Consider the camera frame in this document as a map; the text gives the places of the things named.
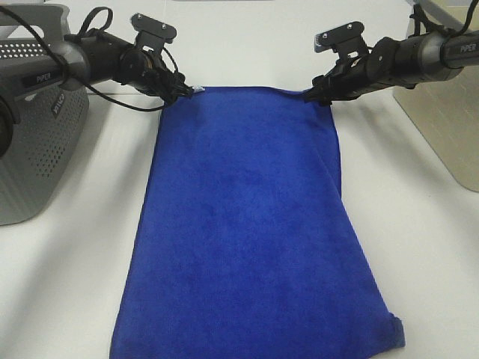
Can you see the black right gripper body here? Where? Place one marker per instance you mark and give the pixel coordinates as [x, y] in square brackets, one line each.
[348, 80]

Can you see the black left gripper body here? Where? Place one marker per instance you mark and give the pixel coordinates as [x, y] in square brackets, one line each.
[148, 74]

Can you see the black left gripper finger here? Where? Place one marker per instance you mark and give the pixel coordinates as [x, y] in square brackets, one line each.
[188, 91]

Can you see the blue microfibre towel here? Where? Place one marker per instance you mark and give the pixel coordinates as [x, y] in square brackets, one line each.
[244, 248]

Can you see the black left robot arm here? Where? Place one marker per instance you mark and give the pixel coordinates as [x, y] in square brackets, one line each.
[30, 66]

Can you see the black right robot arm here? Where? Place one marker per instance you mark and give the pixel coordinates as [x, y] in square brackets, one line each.
[392, 63]

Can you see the beige storage box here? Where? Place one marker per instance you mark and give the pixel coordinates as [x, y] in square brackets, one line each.
[446, 114]

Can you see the grey perforated plastic basket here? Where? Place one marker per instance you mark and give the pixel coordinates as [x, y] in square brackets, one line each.
[51, 123]

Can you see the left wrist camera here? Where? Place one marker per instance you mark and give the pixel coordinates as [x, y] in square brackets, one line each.
[152, 33]

